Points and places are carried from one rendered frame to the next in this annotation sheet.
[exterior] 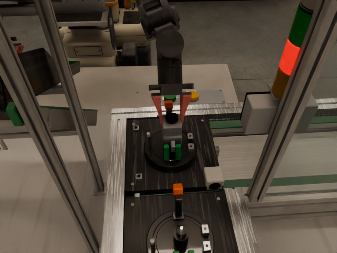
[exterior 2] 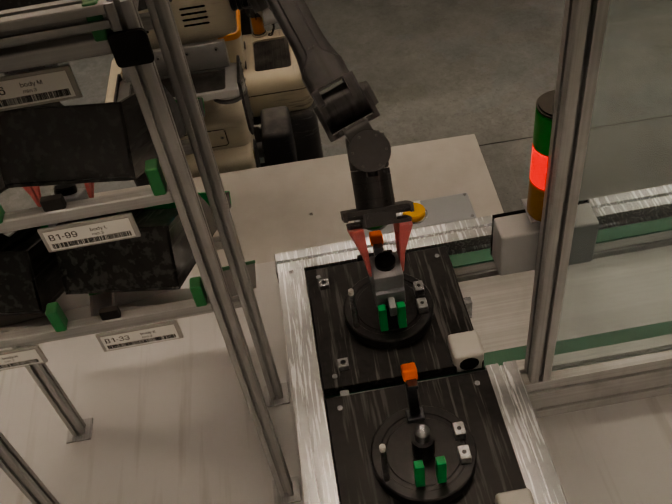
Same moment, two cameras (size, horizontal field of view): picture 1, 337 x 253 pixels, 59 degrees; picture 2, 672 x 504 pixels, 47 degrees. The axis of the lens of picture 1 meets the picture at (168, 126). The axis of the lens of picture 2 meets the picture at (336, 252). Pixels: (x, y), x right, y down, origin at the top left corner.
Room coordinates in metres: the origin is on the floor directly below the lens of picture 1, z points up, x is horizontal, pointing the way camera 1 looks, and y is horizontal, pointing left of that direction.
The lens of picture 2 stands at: (-0.26, 0.02, 1.93)
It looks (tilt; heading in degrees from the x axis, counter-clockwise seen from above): 46 degrees down; 3
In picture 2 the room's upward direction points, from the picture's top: 9 degrees counter-clockwise
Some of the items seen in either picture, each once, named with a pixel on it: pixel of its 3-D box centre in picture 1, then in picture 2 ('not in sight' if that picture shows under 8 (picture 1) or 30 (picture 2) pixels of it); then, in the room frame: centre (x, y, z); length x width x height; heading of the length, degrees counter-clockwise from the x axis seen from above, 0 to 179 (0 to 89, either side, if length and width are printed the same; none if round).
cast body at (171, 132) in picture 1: (171, 129); (387, 279); (0.49, -0.01, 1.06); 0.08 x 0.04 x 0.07; 5
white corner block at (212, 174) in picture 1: (212, 178); (465, 351); (0.41, -0.11, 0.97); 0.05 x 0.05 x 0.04; 4
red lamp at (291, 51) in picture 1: (300, 54); (553, 161); (0.40, -0.20, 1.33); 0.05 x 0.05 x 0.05
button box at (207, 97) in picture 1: (191, 104); (414, 226); (0.72, -0.08, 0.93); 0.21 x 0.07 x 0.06; 94
